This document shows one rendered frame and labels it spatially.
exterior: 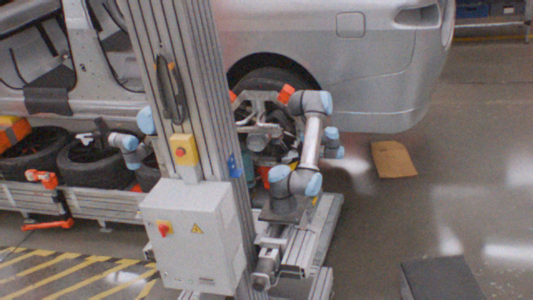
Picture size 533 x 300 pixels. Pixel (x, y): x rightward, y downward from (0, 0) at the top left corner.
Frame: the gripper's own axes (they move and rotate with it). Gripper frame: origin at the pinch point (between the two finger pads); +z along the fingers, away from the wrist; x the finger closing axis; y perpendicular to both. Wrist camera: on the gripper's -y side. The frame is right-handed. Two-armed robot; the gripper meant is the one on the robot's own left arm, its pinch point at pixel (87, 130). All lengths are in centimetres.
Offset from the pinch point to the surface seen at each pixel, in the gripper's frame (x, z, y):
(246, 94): 86, -47, 2
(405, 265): 67, -157, 84
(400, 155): 229, -99, 97
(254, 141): 76, -56, 29
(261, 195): 108, -34, 89
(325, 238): 99, -91, 106
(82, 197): 44, 86, 84
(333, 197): 144, -76, 100
